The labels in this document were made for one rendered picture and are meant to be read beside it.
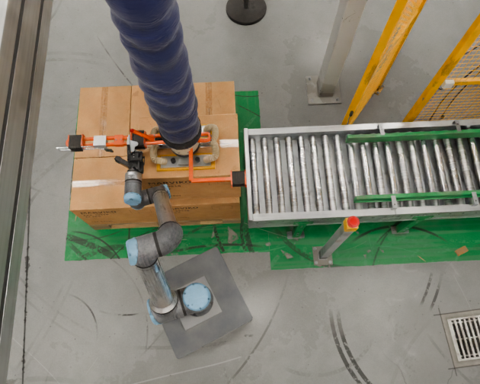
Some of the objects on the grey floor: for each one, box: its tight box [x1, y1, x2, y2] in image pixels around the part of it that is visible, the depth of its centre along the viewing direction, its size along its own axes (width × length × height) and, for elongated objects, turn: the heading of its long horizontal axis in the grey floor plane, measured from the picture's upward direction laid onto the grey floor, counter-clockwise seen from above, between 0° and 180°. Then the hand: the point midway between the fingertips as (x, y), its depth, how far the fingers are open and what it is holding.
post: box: [318, 218, 358, 260], centre depth 297 cm, size 7×7×100 cm
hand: (131, 140), depth 242 cm, fingers open, 13 cm apart
